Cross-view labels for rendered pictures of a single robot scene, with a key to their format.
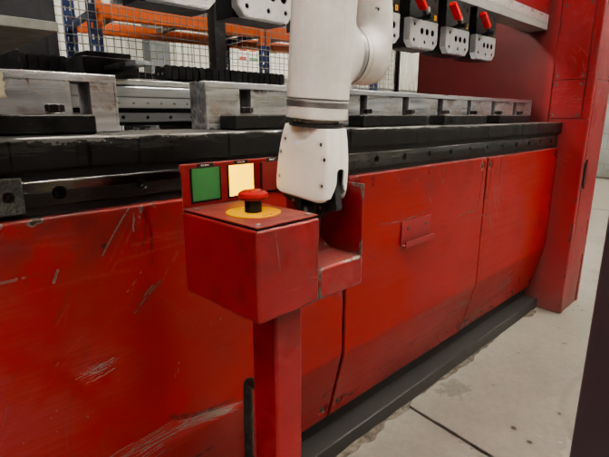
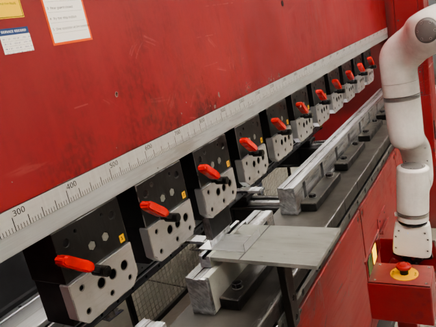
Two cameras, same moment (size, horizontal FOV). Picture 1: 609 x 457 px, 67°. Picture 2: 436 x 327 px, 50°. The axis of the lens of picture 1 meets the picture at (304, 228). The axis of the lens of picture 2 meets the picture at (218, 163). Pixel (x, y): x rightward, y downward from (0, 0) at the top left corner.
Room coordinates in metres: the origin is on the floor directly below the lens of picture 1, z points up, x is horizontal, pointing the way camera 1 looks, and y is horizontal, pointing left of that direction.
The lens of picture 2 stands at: (-0.41, 0.75, 1.50)
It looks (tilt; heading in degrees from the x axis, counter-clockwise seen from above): 15 degrees down; 346
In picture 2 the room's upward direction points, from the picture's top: 12 degrees counter-clockwise
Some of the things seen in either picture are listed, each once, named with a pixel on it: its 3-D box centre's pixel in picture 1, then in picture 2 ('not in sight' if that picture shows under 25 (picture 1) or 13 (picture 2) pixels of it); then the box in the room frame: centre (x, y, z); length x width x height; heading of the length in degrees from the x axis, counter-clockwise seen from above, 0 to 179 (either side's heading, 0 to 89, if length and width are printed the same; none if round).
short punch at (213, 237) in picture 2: not in sight; (217, 221); (0.67, 0.52, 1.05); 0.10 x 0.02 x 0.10; 134
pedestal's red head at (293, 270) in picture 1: (275, 227); (403, 274); (0.62, 0.04, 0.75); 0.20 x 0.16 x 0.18; 136
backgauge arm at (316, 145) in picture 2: not in sight; (287, 152); (1.88, -0.19, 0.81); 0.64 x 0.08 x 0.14; 44
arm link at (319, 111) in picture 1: (315, 111); (411, 215); (0.64, -0.02, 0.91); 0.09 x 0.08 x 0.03; 46
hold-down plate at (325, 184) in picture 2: (283, 121); (322, 190); (1.05, 0.05, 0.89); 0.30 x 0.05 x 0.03; 134
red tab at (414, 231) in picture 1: (419, 230); (383, 219); (1.26, -0.33, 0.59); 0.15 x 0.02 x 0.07; 134
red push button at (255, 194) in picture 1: (253, 203); (403, 269); (0.58, 0.07, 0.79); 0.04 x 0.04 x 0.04
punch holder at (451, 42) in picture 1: (446, 29); (351, 74); (1.62, -0.47, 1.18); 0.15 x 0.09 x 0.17; 134
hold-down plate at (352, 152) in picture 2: (390, 120); (350, 155); (1.32, -0.24, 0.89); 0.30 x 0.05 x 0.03; 134
